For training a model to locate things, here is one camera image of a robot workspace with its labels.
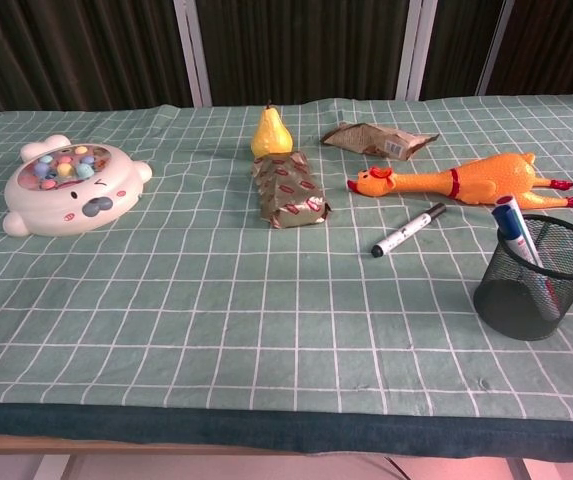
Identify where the white seal fishing toy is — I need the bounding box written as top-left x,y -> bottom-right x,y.
1,134 -> 154,238

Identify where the black mesh pen holder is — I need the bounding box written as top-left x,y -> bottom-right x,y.
472,213 -> 573,343

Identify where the green checked tablecloth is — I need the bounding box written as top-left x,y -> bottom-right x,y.
0,93 -> 573,457

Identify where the white frame post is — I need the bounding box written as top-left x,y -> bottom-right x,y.
172,0 -> 214,108
476,0 -> 516,98
394,0 -> 440,102

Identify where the wooden table edge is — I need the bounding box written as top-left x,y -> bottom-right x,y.
0,433 -> 327,458

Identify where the orange rubber chicken toy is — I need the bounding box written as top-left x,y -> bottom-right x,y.
346,151 -> 573,212

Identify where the black white marker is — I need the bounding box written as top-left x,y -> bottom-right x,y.
370,201 -> 448,260

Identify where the gold foil snack package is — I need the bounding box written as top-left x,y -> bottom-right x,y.
250,151 -> 334,232

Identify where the dark cable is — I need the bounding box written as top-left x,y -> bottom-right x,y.
383,455 -> 410,480

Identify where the yellow pear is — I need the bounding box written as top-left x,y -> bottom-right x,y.
249,99 -> 294,158

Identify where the grey table leg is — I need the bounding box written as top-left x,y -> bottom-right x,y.
33,453 -> 80,480
504,456 -> 533,480

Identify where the crumpled brown wrapper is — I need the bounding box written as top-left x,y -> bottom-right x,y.
319,121 -> 441,162

